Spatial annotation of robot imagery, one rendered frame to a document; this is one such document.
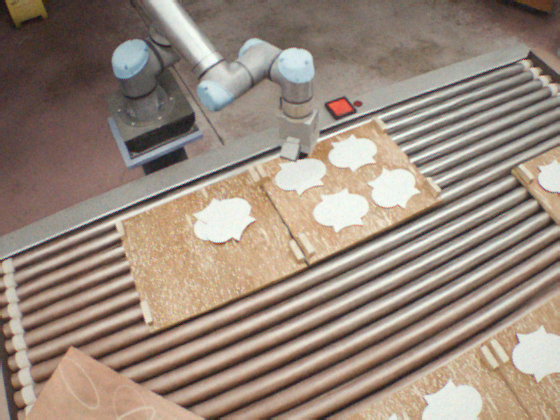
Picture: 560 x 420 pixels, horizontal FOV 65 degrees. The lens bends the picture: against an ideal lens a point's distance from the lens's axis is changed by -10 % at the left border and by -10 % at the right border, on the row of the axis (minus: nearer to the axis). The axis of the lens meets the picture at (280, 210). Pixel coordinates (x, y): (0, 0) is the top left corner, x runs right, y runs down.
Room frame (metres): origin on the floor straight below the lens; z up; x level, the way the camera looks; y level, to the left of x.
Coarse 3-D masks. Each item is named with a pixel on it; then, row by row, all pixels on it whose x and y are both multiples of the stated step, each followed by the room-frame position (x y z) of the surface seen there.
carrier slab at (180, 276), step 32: (192, 192) 0.84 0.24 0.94; (224, 192) 0.83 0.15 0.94; (256, 192) 0.82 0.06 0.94; (128, 224) 0.76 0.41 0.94; (160, 224) 0.75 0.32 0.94; (192, 224) 0.74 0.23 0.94; (256, 224) 0.72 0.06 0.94; (128, 256) 0.66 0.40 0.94; (160, 256) 0.65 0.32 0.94; (192, 256) 0.64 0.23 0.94; (224, 256) 0.63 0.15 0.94; (256, 256) 0.62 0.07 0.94; (288, 256) 0.61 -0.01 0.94; (160, 288) 0.55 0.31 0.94; (192, 288) 0.55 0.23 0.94; (224, 288) 0.54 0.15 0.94; (256, 288) 0.53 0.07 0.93; (160, 320) 0.47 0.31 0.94
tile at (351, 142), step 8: (352, 136) 0.99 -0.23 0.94; (336, 144) 0.96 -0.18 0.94; (344, 144) 0.96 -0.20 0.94; (352, 144) 0.96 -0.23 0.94; (360, 144) 0.95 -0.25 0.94; (368, 144) 0.95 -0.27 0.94; (336, 152) 0.93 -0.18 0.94; (344, 152) 0.93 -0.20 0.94; (352, 152) 0.92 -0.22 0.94; (360, 152) 0.92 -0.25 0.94; (368, 152) 0.92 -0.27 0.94; (336, 160) 0.90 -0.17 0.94; (344, 160) 0.90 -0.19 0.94; (352, 160) 0.89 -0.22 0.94; (360, 160) 0.89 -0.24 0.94; (368, 160) 0.89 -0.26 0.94; (344, 168) 0.87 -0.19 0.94; (352, 168) 0.87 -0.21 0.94
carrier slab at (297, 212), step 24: (384, 144) 0.95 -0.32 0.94; (264, 168) 0.90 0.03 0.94; (336, 168) 0.88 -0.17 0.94; (360, 168) 0.87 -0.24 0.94; (408, 168) 0.85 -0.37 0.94; (288, 192) 0.81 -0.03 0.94; (312, 192) 0.80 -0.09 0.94; (336, 192) 0.79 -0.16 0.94; (360, 192) 0.79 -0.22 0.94; (288, 216) 0.73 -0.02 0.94; (312, 216) 0.72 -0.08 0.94; (384, 216) 0.70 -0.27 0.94; (408, 216) 0.69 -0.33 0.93; (312, 240) 0.65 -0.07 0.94; (336, 240) 0.64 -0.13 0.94; (360, 240) 0.64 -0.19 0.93
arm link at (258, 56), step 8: (256, 40) 0.97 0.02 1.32; (248, 48) 0.95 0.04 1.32; (256, 48) 0.94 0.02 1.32; (264, 48) 0.93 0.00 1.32; (272, 48) 0.93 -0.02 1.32; (240, 56) 0.95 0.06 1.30; (248, 56) 0.91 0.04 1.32; (256, 56) 0.91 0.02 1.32; (264, 56) 0.91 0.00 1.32; (272, 56) 0.90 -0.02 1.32; (248, 64) 0.88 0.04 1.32; (256, 64) 0.89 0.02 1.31; (264, 64) 0.89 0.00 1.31; (256, 72) 0.87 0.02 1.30; (264, 72) 0.88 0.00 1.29; (256, 80) 0.87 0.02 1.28
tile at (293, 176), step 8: (304, 160) 0.91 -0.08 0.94; (312, 160) 0.91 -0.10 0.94; (288, 168) 0.89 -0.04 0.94; (296, 168) 0.88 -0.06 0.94; (304, 168) 0.88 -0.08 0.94; (312, 168) 0.88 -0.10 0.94; (320, 168) 0.88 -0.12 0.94; (280, 176) 0.86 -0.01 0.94; (288, 176) 0.86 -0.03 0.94; (296, 176) 0.86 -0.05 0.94; (304, 176) 0.85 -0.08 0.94; (312, 176) 0.85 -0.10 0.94; (320, 176) 0.85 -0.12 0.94; (280, 184) 0.83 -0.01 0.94; (288, 184) 0.83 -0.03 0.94; (296, 184) 0.83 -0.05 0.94; (304, 184) 0.83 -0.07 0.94; (312, 184) 0.82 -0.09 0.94; (320, 184) 0.82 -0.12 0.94
